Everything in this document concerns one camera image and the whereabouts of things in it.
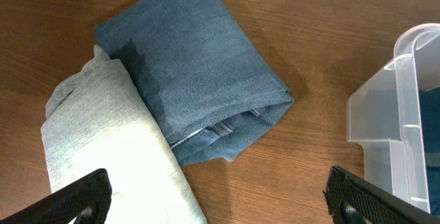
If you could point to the dark blue folded jeans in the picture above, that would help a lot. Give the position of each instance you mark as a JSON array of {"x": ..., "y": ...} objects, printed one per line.
[{"x": 201, "y": 78}]

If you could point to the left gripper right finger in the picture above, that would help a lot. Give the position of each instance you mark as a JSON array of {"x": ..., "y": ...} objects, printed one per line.
[{"x": 352, "y": 200}]

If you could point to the navy blue taped cloth bundle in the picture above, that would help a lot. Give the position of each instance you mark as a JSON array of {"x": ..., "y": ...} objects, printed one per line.
[{"x": 429, "y": 108}]

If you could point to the clear plastic storage bin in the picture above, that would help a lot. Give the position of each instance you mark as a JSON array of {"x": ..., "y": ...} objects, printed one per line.
[{"x": 384, "y": 117}]

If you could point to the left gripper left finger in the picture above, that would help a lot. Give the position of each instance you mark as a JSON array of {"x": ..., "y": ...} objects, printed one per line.
[{"x": 85, "y": 201}]

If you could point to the light grey folded jeans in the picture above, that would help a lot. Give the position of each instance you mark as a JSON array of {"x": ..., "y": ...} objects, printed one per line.
[{"x": 97, "y": 119}]

